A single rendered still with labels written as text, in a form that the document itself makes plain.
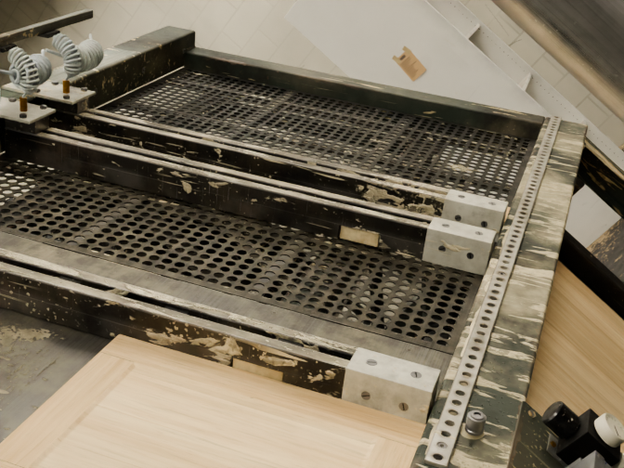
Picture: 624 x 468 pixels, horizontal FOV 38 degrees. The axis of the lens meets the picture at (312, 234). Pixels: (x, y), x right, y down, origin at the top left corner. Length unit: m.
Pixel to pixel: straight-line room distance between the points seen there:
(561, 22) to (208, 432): 0.88
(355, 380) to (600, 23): 0.90
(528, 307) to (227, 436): 0.60
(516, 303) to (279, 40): 5.16
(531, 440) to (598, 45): 0.88
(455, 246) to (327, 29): 3.35
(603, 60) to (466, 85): 4.41
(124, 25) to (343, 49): 2.53
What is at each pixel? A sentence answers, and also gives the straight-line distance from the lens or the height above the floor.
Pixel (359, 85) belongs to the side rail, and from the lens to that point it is 2.68.
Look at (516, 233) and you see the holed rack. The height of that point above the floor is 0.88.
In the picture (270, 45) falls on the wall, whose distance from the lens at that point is 6.62.
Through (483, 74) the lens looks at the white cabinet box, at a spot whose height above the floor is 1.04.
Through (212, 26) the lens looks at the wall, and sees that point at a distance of 6.77.
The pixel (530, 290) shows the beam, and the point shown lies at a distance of 1.64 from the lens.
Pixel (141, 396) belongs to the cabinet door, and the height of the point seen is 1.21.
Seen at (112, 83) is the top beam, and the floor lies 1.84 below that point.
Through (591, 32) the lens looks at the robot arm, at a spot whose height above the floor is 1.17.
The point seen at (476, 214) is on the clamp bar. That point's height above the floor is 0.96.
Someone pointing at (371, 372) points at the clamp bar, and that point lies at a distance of 1.28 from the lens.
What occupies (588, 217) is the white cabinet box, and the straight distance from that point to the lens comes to 5.01.
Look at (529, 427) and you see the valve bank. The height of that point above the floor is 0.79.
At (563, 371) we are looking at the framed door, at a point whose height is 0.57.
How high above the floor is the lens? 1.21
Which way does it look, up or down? 1 degrees down
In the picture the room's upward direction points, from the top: 48 degrees counter-clockwise
